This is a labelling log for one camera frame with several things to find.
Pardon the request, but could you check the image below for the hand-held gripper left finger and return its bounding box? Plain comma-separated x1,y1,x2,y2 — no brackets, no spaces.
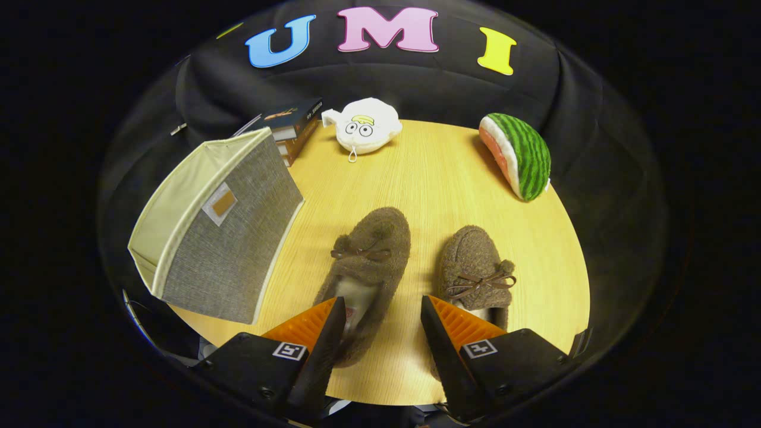
189,296,347,425

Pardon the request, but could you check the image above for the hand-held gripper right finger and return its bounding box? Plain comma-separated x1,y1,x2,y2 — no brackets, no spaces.
420,295,571,424

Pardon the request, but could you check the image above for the brown fuzzy shoe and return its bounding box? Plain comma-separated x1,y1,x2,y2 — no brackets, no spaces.
437,225,517,331
312,206,412,368

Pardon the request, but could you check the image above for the grey fabric storage box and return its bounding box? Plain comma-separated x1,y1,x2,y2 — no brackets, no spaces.
128,127,305,325

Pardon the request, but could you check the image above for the brown cover book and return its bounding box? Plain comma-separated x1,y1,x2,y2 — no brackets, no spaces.
276,119,322,167

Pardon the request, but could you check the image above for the watermelon slice plush toy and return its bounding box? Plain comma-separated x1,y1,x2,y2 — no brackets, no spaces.
479,113,552,202

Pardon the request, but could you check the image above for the white plush toy with eyes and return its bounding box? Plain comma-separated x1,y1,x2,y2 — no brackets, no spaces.
321,97,403,162

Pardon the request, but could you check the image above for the dark blue hardcover book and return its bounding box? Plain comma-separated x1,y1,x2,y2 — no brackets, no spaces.
235,98,323,141

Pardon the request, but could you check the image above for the black backdrop cloth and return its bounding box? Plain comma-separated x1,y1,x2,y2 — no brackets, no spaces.
98,0,669,381

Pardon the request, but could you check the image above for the black table edge bracket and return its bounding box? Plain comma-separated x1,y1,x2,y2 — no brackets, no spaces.
571,327,593,358

